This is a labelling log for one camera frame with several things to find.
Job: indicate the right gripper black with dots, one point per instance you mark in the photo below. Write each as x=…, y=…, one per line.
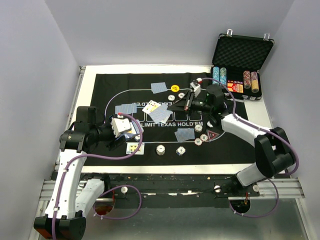
x=184, y=104

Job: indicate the black aluminium chip case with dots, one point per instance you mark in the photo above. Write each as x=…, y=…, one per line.
x=238, y=53

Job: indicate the blue yellow card box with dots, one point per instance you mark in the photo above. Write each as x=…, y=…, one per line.
x=129, y=135

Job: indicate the light blue chip row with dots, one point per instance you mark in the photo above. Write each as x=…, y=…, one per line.
x=216, y=75

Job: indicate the red card deck in case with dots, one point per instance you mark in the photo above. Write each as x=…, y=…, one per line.
x=235, y=86

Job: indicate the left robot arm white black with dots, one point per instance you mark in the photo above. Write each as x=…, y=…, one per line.
x=65, y=217

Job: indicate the blue backed card deck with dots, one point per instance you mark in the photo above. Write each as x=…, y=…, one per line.
x=137, y=126

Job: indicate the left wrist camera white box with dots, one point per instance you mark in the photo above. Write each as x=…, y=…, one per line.
x=120, y=126

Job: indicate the white table board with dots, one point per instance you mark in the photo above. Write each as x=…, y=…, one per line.
x=256, y=111

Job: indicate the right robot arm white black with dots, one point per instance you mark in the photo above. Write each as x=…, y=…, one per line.
x=273, y=152

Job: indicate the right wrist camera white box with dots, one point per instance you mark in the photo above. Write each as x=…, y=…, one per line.
x=195, y=88

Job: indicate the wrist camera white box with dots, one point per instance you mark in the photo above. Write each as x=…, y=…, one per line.
x=120, y=126
x=195, y=88

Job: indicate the aluminium mounting rail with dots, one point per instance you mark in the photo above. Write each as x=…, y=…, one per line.
x=287, y=189

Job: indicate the grey white chip stack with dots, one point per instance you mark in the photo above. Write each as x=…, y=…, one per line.
x=160, y=150

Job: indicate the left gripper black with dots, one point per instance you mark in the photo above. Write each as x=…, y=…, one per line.
x=112, y=144

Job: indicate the grey white chip top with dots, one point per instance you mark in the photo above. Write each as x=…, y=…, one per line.
x=171, y=97

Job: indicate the red white chip top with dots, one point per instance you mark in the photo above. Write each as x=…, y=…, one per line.
x=181, y=95

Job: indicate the yellow dealer button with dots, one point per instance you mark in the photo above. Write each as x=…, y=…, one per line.
x=175, y=88

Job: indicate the red triangle mat logo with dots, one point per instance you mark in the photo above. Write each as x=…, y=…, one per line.
x=211, y=135

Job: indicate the face up community card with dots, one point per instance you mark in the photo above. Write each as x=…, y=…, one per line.
x=145, y=109
x=153, y=106

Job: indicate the purple yellow chip row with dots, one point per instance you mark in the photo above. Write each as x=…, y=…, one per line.
x=254, y=82

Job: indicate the black poker felt mat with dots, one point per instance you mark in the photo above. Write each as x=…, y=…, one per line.
x=110, y=90

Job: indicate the teal chip row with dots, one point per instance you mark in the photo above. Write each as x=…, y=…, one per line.
x=223, y=76

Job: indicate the red chip row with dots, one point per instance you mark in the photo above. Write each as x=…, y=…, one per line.
x=247, y=79

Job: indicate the grey white chip bottom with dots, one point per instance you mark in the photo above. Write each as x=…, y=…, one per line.
x=137, y=138

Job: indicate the blue white chip stack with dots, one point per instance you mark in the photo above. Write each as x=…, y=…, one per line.
x=180, y=151

